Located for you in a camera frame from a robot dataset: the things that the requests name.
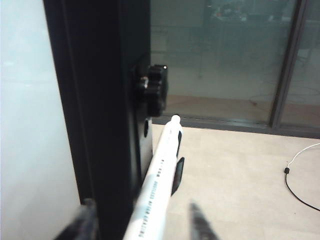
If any black pen holder clip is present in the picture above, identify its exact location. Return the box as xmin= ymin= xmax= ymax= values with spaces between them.
xmin=170 ymin=130 xmax=186 ymax=197

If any white and black cable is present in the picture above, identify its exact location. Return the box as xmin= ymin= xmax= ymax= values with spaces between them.
xmin=284 ymin=142 xmax=320 ymax=212

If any white marker pen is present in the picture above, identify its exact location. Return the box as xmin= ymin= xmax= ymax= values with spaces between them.
xmin=123 ymin=114 xmax=183 ymax=240

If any white glass whiteboard black frame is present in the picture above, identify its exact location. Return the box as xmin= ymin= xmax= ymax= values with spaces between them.
xmin=0 ymin=0 xmax=154 ymax=240

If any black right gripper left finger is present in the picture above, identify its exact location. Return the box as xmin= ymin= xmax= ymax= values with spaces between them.
xmin=53 ymin=198 xmax=100 ymax=240

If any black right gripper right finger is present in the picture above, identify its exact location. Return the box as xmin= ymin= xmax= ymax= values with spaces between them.
xmin=188 ymin=200 xmax=221 ymax=240

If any glass partition with grey frame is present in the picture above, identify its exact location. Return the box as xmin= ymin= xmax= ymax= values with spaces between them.
xmin=149 ymin=0 xmax=320 ymax=140

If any black star knob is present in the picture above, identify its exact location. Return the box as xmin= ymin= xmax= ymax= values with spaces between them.
xmin=134 ymin=64 xmax=169 ymax=118

